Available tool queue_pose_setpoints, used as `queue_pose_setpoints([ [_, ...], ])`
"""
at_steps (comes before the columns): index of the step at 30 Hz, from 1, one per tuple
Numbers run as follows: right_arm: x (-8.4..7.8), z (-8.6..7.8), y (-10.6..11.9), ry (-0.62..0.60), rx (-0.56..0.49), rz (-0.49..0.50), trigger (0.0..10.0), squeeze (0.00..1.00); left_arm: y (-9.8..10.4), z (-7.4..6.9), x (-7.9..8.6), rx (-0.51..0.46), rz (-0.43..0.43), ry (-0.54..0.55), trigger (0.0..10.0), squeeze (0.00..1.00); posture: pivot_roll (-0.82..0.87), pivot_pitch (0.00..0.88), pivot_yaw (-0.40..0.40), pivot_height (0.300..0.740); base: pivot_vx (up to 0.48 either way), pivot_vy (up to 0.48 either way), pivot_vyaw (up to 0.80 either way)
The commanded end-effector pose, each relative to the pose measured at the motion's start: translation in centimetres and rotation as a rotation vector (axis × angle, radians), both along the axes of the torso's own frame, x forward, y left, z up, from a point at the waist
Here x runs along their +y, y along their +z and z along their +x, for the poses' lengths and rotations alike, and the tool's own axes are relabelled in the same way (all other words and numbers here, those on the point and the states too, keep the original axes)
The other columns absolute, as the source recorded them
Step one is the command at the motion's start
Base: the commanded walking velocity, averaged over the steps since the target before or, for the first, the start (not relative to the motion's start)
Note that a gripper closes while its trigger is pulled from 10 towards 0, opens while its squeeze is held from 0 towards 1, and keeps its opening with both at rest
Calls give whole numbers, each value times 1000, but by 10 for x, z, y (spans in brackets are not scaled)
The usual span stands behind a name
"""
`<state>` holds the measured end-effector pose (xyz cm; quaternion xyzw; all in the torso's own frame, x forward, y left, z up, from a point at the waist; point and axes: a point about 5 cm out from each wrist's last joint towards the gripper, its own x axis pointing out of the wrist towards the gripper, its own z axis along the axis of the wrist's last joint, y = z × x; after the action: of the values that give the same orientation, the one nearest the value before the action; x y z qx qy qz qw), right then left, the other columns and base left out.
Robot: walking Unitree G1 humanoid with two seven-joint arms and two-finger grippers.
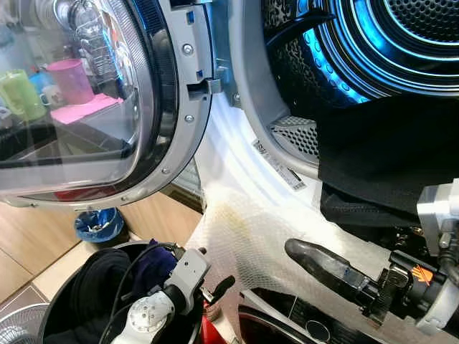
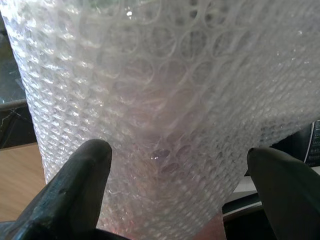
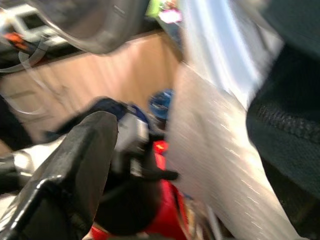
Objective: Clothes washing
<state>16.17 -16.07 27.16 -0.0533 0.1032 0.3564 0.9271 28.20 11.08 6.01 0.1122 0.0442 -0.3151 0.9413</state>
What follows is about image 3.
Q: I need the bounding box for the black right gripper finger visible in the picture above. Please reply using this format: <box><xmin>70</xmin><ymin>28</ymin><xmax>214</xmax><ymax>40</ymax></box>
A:
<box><xmin>0</xmin><ymin>110</ymin><xmax>119</xmax><ymax>240</ymax></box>

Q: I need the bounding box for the dark green knitted garment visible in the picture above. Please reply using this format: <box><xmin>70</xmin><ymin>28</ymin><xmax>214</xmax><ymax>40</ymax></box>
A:
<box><xmin>246</xmin><ymin>0</ymin><xmax>320</xmax><ymax>240</ymax></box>

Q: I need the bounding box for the navy purple garment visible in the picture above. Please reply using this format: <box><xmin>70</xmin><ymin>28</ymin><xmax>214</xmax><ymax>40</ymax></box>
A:
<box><xmin>84</xmin><ymin>97</ymin><xmax>151</xmax><ymax>126</ymax></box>

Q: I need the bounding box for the grey-rimmed glass washer door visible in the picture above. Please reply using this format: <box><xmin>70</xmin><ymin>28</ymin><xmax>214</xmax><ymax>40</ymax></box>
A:
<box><xmin>29</xmin><ymin>0</ymin><xmax>145</xmax><ymax>55</ymax></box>

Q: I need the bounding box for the blue lined waste bin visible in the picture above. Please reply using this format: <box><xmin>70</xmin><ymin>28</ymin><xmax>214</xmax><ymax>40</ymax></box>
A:
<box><xmin>148</xmin><ymin>88</ymin><xmax>176</xmax><ymax>121</ymax></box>

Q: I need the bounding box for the red object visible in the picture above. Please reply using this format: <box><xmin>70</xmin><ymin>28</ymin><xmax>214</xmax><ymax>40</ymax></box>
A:
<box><xmin>91</xmin><ymin>138</ymin><xmax>193</xmax><ymax>240</ymax></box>

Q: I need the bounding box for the white bubble wrap sheet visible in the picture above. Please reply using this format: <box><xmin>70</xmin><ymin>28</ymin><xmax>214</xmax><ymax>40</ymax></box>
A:
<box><xmin>166</xmin><ymin>64</ymin><xmax>308</xmax><ymax>240</ymax></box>

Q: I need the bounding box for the pink cloth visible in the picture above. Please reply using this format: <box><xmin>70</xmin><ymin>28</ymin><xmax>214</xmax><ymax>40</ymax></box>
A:
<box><xmin>158</xmin><ymin>8</ymin><xmax>183</xmax><ymax>25</ymax></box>

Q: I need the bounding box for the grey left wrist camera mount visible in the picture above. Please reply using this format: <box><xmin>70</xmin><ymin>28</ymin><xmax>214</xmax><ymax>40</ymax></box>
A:
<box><xmin>9</xmin><ymin>6</ymin><xmax>70</xmax><ymax>46</ymax></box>

